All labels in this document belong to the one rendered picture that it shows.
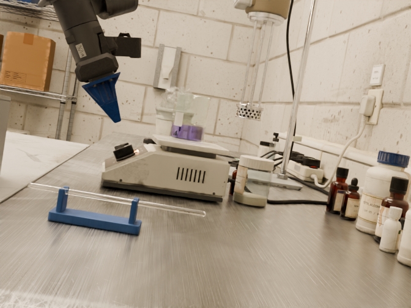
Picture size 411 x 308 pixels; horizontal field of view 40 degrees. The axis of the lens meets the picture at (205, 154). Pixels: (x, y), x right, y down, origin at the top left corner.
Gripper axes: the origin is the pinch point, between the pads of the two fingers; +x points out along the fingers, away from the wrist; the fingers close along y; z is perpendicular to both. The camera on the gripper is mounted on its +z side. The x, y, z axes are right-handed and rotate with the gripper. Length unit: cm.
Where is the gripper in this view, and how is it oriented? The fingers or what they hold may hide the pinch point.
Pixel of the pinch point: (109, 99)
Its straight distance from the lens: 90.7
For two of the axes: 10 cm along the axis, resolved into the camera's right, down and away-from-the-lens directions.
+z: 9.3, -3.6, 1.2
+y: -1.7, -1.2, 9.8
